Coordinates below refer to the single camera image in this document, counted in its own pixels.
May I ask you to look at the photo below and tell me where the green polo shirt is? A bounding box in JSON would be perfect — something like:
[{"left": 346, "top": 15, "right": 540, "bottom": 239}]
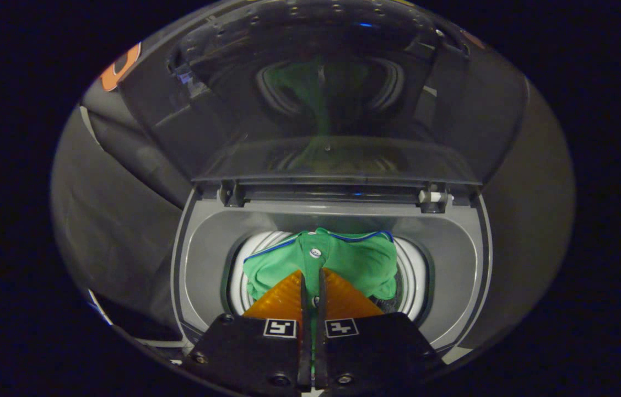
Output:
[{"left": 244, "top": 227, "right": 399, "bottom": 309}]

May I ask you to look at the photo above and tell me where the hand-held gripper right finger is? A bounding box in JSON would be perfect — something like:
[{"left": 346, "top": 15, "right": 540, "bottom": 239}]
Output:
[{"left": 318, "top": 268, "right": 446, "bottom": 393}]

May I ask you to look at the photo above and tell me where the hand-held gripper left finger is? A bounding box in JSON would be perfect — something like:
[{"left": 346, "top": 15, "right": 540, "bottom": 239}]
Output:
[{"left": 186, "top": 269, "right": 311, "bottom": 393}]

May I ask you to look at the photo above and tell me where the dark washing machine lid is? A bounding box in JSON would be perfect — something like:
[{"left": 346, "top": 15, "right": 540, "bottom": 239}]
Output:
[{"left": 117, "top": 0, "right": 528, "bottom": 185}]

